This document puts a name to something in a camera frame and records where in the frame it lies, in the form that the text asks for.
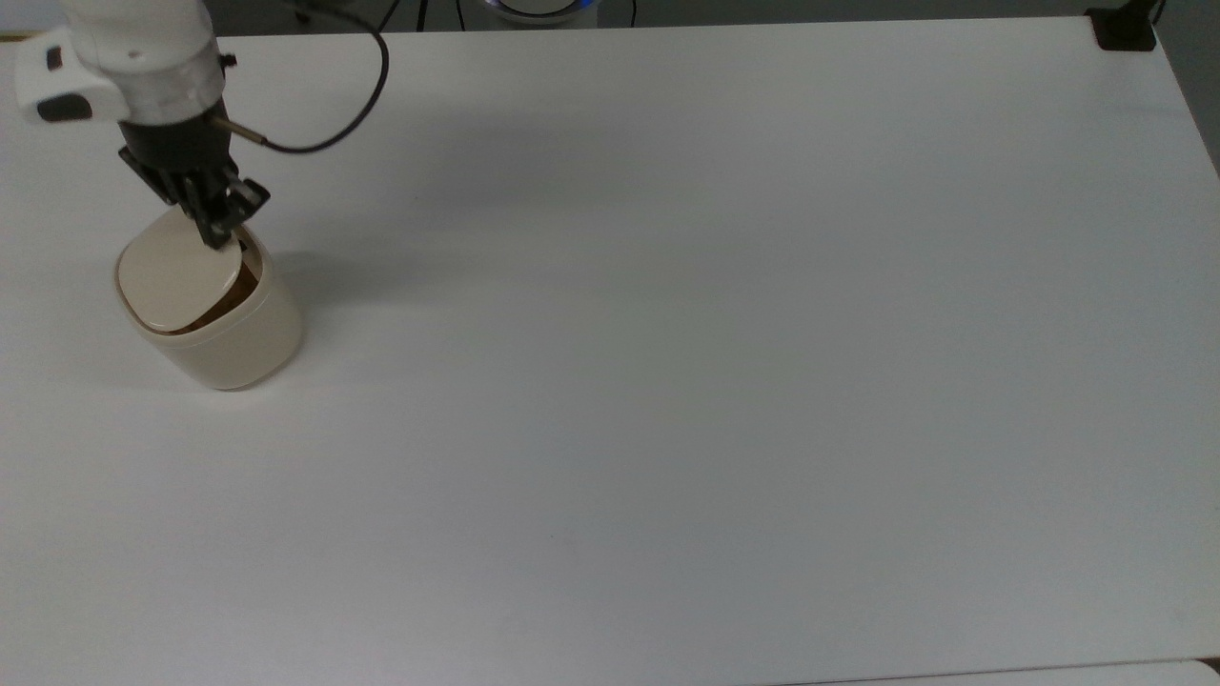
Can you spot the cream bin lid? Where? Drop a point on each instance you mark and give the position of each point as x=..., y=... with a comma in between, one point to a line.
x=176, y=276

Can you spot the black corner clamp mount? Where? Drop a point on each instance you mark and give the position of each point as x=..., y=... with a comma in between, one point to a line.
x=1125, y=33

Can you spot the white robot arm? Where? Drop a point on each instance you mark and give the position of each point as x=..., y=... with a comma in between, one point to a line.
x=143, y=48

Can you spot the cream trash bin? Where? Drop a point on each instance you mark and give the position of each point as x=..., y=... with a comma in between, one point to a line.
x=248, y=343

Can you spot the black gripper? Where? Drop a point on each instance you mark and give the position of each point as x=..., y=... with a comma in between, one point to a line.
x=176, y=157

